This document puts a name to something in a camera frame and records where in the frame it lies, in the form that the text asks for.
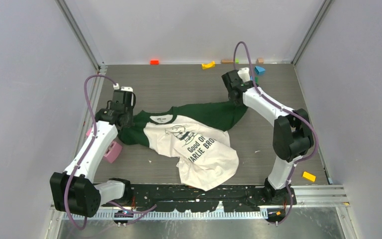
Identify white and green t-shirt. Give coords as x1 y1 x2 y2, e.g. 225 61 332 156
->
118 101 248 191

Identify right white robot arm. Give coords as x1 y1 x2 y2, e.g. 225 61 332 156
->
221 68 318 205

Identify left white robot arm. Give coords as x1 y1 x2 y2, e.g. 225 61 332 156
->
50 87 136 218

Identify brown and green block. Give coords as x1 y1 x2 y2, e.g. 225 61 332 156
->
221 59 239 64

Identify light blue wedge block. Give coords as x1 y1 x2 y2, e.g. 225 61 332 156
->
254 66 266 76

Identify yellow arch block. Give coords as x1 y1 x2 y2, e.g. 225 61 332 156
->
201 61 216 70

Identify pink block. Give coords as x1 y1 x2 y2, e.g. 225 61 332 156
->
82 121 122 166

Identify yellow brick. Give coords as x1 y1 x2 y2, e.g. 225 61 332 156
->
302 171 316 182

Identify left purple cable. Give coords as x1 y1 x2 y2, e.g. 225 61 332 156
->
63 74 159 231

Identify red block at wall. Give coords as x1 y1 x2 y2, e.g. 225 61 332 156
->
150 59 160 65

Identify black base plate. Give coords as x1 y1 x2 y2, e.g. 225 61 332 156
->
114 184 296 213

